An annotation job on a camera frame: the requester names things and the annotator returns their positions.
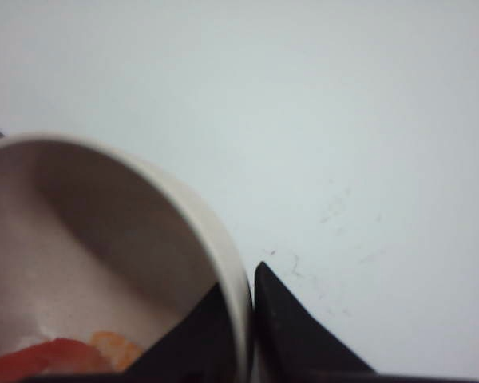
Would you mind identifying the orange shrimp pieces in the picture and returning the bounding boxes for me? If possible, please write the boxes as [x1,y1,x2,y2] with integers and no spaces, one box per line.
[0,331,144,382]

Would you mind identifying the beige ribbed bowl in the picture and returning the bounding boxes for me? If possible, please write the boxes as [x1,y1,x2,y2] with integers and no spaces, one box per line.
[0,133,252,382]

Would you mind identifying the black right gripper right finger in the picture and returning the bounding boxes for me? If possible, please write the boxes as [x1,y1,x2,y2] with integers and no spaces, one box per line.
[255,262,377,382]

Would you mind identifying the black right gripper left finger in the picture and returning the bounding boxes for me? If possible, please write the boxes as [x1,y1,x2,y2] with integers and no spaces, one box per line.
[124,284,237,382]

